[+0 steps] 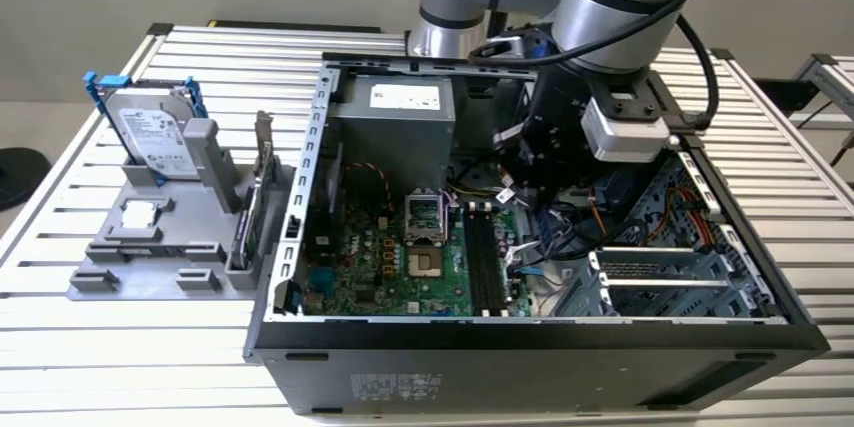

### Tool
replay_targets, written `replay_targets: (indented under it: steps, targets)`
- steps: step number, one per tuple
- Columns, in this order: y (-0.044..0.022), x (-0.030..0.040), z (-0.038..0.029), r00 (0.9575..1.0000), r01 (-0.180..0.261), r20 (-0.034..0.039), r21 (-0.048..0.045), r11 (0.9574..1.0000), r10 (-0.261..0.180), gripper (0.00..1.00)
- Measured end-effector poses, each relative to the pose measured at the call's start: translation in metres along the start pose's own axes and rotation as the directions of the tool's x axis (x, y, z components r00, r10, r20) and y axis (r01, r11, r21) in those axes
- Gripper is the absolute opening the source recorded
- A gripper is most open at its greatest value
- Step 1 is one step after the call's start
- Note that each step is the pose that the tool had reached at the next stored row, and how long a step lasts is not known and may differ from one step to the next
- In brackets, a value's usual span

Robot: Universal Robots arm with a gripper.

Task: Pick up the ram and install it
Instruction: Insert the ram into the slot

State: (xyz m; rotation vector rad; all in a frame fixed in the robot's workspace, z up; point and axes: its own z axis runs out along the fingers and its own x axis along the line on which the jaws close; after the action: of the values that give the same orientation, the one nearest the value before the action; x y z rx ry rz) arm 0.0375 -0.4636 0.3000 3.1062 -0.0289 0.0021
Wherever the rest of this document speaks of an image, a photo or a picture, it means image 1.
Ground RAM slot with white clips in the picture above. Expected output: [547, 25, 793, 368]
[482, 202, 511, 318]
[467, 202, 491, 318]

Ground metal socket cover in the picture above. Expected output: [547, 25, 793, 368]
[403, 188, 449, 246]

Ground grey power supply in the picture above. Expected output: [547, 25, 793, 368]
[330, 74, 458, 198]

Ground CPU socket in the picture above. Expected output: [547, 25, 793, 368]
[405, 244, 447, 282]

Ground metal disk bay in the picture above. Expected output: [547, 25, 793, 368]
[551, 244, 781, 321]

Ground green motherboard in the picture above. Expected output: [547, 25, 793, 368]
[303, 196, 535, 318]

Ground black box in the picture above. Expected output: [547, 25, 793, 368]
[753, 77, 820, 111]

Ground metal slat side table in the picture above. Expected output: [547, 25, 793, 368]
[789, 52, 854, 129]

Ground black PC case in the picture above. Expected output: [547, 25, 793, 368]
[241, 50, 832, 417]

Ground graphics card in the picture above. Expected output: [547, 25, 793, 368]
[226, 110, 279, 271]

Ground grey parts rack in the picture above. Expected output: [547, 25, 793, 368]
[66, 119, 299, 302]

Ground hard disk in blue carrier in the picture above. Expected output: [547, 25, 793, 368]
[83, 72, 210, 187]

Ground silver CPU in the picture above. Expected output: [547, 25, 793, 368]
[119, 200, 162, 228]

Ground black round stand base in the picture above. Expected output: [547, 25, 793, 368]
[0, 146, 52, 211]

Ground thin wires with white tags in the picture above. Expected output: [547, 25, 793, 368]
[443, 174, 533, 213]

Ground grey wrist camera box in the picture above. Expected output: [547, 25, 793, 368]
[578, 96, 672, 164]

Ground thin orange wire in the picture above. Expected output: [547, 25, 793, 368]
[587, 191, 610, 237]

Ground thick black cable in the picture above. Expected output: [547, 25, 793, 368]
[557, 219, 653, 264]

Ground grey wire bundle white connector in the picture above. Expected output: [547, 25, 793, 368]
[503, 234, 543, 268]

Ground red black twisted wire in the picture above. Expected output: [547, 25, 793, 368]
[342, 161, 397, 212]

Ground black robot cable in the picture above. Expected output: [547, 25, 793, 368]
[466, 0, 729, 131]

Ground orange power wire bundle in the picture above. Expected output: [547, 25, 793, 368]
[650, 185, 729, 254]

